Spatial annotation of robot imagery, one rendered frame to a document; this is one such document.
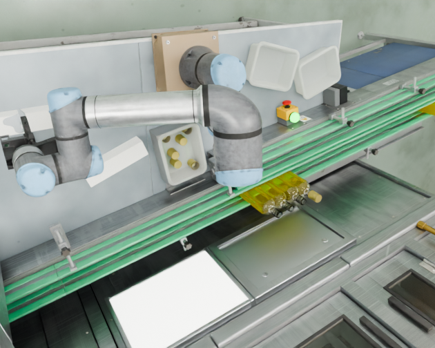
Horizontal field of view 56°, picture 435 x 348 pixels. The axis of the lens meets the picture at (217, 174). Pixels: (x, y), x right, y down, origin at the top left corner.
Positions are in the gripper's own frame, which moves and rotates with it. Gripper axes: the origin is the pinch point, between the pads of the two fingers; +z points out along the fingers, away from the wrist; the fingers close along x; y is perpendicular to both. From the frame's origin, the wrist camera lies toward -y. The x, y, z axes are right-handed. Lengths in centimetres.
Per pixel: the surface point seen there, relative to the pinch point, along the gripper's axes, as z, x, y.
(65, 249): -9.5, 36.6, -2.5
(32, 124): 10.2, 0.9, -2.8
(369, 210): -28, 50, -121
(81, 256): 0.1, 48.1, -8.1
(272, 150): -1, 25, -89
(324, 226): -27, 50, -97
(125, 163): 10.2, 21.3, -30.6
